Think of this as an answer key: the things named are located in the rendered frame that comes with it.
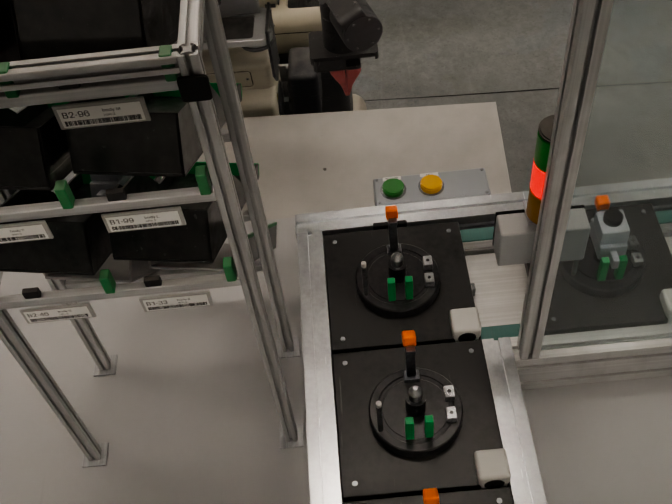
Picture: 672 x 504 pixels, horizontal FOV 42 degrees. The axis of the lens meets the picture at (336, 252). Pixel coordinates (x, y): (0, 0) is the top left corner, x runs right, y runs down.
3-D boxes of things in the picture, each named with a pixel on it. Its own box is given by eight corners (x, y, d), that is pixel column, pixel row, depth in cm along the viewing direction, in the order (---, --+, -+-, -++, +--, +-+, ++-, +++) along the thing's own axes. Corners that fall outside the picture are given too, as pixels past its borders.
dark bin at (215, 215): (177, 175, 135) (172, 130, 131) (259, 177, 133) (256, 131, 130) (113, 259, 110) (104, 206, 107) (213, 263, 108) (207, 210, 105)
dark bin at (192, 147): (152, 98, 122) (145, 46, 119) (242, 99, 120) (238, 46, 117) (73, 174, 97) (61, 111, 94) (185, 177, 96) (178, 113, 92)
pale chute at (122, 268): (118, 253, 152) (118, 227, 151) (191, 256, 150) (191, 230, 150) (44, 278, 124) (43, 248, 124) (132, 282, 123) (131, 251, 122)
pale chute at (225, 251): (203, 244, 152) (203, 219, 151) (276, 247, 150) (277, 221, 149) (147, 268, 124) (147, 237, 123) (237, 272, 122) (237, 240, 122)
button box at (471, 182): (374, 199, 166) (372, 177, 161) (483, 188, 166) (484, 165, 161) (377, 227, 162) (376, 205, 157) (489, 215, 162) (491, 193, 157)
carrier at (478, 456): (332, 360, 140) (325, 317, 130) (481, 345, 139) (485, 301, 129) (343, 504, 125) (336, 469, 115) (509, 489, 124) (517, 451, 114)
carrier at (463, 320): (323, 241, 155) (317, 195, 145) (458, 228, 154) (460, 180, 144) (332, 358, 140) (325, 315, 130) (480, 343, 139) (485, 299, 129)
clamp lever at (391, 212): (387, 245, 147) (384, 205, 143) (399, 244, 147) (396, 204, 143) (389, 255, 144) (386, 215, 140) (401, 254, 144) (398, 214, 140)
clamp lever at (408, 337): (404, 370, 132) (401, 330, 128) (417, 369, 132) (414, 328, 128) (406, 385, 129) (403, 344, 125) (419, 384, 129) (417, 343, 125)
